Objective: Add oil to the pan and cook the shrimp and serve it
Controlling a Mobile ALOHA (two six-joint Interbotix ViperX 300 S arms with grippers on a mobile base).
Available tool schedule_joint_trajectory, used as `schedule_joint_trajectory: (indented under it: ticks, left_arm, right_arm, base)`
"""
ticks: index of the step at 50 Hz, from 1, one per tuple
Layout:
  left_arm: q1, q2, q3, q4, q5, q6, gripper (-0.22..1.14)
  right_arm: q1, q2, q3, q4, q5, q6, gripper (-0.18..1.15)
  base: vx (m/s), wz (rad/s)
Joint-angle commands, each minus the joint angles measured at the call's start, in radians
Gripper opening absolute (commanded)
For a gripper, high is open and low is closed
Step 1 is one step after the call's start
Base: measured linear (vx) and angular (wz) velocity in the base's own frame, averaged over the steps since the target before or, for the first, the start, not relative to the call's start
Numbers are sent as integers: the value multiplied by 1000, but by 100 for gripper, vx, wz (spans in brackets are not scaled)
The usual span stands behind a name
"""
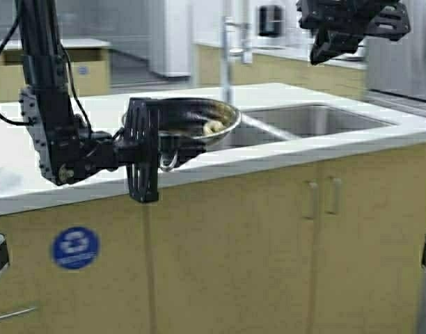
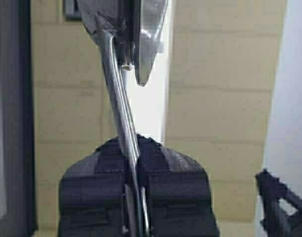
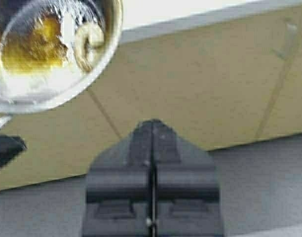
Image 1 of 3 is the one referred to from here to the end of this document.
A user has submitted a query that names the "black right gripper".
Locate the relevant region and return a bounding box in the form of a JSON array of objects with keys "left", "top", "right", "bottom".
[{"left": 296, "top": 0, "right": 411, "bottom": 65}]

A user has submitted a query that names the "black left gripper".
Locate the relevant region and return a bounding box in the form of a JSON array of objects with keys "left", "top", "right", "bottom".
[{"left": 73, "top": 97, "right": 159, "bottom": 203}]

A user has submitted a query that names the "small black frying pan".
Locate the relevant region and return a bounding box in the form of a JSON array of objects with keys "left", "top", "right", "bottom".
[{"left": 130, "top": 97, "right": 242, "bottom": 172}]

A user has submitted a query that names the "raw grey shrimp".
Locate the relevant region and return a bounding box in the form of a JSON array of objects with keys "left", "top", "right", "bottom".
[{"left": 203, "top": 120, "right": 226, "bottom": 136}]

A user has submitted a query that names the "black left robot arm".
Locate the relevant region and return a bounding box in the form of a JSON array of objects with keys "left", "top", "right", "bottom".
[{"left": 0, "top": 1, "right": 159, "bottom": 203}]

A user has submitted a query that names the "background wood counter cabinet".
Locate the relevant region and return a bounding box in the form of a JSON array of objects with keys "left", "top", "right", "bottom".
[{"left": 194, "top": 42, "right": 366, "bottom": 100}]

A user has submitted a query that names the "stainless steel refrigerator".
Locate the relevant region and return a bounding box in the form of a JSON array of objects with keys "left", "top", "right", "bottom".
[{"left": 365, "top": 31, "right": 426, "bottom": 105}]

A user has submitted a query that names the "cardboard box with blue logo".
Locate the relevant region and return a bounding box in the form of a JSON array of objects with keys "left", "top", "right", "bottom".
[{"left": 0, "top": 47, "right": 111, "bottom": 102}]

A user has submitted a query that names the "chrome sink faucet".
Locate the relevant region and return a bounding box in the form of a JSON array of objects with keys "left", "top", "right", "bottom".
[{"left": 220, "top": 1, "right": 253, "bottom": 104}]

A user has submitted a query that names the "stainless steel kitchen sink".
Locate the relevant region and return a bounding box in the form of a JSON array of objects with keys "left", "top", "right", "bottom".
[{"left": 207, "top": 104, "right": 392, "bottom": 152}]

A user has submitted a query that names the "blue round recycling sticker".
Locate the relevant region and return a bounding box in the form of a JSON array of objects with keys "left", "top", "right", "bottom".
[{"left": 51, "top": 226, "right": 100, "bottom": 270}]

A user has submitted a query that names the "light wood island cabinet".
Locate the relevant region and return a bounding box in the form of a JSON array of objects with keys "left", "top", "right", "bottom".
[{"left": 0, "top": 144, "right": 426, "bottom": 333}]

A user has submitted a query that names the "black wall dispenser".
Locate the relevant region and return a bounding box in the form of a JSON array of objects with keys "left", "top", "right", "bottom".
[{"left": 258, "top": 5, "right": 283, "bottom": 38}]

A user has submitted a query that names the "right cabinet door handle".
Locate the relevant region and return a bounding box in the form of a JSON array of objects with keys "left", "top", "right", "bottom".
[{"left": 326, "top": 176, "right": 342, "bottom": 215}]

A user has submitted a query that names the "cabinet door handle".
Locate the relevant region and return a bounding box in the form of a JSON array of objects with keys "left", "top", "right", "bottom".
[
  {"left": 302, "top": 180, "right": 319, "bottom": 220},
  {"left": 326, "top": 176, "right": 342, "bottom": 215}
]

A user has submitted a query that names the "left cabinet door handle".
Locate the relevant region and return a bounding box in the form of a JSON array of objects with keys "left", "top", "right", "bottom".
[{"left": 302, "top": 180, "right": 319, "bottom": 220}]

